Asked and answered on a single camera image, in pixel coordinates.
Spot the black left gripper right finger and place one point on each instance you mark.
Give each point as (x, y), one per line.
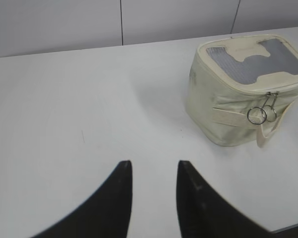
(203, 213)

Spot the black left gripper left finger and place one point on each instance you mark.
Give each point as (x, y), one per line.
(105, 214)

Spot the cream bag with silver panel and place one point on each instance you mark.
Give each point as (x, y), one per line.
(229, 76)

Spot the metal zipper pull with ring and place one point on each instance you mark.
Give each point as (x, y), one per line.
(257, 115)

